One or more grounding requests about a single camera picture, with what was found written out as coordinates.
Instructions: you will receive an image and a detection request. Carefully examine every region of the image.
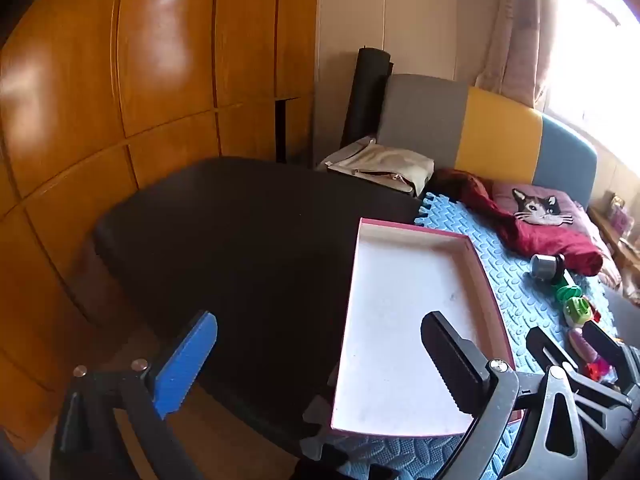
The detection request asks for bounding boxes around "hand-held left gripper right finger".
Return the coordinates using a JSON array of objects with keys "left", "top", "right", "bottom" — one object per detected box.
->
[{"left": 420, "top": 311, "right": 588, "bottom": 480}]

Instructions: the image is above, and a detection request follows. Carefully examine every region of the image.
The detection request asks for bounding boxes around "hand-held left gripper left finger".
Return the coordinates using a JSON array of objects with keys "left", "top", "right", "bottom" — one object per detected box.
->
[{"left": 50, "top": 310, "right": 218, "bottom": 480}]

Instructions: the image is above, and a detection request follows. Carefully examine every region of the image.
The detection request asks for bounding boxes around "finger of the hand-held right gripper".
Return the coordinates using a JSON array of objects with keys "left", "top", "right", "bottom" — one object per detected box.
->
[
  {"left": 582, "top": 321, "right": 640, "bottom": 396},
  {"left": 526, "top": 326, "right": 581, "bottom": 378}
]

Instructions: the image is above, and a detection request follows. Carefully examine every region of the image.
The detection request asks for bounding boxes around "purple flanged cup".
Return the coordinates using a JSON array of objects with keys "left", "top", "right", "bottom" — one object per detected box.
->
[{"left": 570, "top": 331, "right": 596, "bottom": 363}]

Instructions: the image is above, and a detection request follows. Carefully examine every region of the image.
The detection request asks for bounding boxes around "green plug-in device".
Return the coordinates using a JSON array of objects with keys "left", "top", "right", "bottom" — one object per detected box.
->
[{"left": 564, "top": 297, "right": 601, "bottom": 328}]

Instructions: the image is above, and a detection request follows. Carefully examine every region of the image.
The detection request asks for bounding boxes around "pink shallow cardboard box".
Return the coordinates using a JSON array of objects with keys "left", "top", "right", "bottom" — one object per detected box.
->
[{"left": 330, "top": 217, "right": 526, "bottom": 438}]

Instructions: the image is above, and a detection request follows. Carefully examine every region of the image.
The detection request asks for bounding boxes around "red plastic toy piece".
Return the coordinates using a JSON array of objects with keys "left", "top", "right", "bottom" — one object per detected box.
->
[{"left": 585, "top": 360, "right": 618, "bottom": 386}]

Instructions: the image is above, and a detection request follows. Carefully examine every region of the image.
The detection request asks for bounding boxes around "blue foam puzzle mat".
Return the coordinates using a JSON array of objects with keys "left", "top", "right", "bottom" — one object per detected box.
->
[{"left": 300, "top": 192, "right": 626, "bottom": 480}]

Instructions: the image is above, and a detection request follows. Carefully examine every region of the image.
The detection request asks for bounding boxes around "pink quilt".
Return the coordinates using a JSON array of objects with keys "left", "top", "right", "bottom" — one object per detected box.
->
[{"left": 592, "top": 245, "right": 623, "bottom": 288}]

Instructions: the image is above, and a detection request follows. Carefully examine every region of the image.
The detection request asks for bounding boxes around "wooden desk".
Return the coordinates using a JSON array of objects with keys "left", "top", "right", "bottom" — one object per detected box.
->
[{"left": 590, "top": 205, "right": 640, "bottom": 306}]

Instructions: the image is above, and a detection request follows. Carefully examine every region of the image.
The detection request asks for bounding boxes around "maroon cloth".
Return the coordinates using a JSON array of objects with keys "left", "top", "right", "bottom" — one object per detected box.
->
[{"left": 460, "top": 170, "right": 606, "bottom": 277}]

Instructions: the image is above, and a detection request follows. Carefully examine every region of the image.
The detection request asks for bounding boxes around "black padded massage table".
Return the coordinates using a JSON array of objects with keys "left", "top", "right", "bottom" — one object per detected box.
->
[{"left": 92, "top": 156, "right": 426, "bottom": 461}]

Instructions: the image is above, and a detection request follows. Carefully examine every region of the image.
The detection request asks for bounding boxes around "purple box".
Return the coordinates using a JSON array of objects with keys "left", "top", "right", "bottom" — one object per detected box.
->
[{"left": 607, "top": 207, "right": 631, "bottom": 233}]

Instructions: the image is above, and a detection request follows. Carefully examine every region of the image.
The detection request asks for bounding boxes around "pink cat print pillow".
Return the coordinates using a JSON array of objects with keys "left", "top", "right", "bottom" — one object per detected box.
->
[{"left": 492, "top": 182, "right": 596, "bottom": 241}]

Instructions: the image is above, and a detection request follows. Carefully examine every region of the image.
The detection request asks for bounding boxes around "rust brown cloth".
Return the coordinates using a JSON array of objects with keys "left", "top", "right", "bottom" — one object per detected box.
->
[{"left": 431, "top": 169, "right": 493, "bottom": 201}]

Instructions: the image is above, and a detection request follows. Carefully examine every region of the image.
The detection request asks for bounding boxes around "beige tote bag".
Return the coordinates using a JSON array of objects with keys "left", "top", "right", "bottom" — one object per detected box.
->
[{"left": 317, "top": 136, "right": 435, "bottom": 196}]

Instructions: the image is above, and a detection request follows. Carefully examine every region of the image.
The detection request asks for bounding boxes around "grey yellow blue headboard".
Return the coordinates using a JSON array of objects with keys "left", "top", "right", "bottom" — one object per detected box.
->
[{"left": 376, "top": 74, "right": 598, "bottom": 208}]

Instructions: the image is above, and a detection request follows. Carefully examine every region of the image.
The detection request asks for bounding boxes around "bright window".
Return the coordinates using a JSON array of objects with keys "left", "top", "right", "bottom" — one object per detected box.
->
[{"left": 545, "top": 0, "right": 640, "bottom": 151}]

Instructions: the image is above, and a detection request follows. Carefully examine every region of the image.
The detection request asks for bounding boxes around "black rolled mat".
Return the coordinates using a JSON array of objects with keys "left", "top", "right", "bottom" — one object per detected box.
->
[{"left": 341, "top": 47, "right": 395, "bottom": 148}]

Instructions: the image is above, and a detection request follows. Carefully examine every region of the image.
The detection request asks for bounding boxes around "beige patterned curtain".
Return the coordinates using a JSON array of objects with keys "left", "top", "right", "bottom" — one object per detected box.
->
[{"left": 475, "top": 0, "right": 566, "bottom": 111}]

